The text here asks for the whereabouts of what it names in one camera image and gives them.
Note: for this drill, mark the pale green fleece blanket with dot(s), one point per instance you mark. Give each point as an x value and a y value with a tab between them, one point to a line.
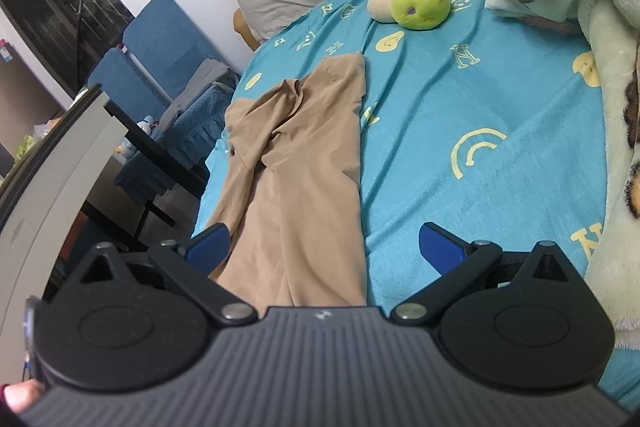
620	57

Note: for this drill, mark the black table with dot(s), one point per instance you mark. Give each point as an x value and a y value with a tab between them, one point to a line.
150	147

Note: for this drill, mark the khaki pants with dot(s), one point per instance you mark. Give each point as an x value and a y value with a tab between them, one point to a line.
300	187

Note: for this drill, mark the beige plush toy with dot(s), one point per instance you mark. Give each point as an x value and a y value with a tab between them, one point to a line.
380	6

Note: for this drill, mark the person's left hand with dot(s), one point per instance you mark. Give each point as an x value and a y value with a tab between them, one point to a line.
20	394

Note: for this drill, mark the green plush toy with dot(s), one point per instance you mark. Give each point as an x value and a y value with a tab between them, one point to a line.
420	4

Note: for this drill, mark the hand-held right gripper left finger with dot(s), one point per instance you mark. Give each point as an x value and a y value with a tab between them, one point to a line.
212	243

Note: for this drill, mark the dark window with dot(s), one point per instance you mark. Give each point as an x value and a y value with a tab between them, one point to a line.
50	7

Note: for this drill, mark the blue printed bed sheet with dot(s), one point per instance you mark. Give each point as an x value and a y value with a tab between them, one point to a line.
450	107

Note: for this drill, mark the blue padded chair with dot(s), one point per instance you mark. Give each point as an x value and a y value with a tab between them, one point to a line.
120	74
160	32

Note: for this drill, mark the grey cloth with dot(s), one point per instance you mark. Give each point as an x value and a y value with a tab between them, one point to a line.
200	77

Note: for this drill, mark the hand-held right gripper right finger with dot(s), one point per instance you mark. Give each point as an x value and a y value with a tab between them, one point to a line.
439	248

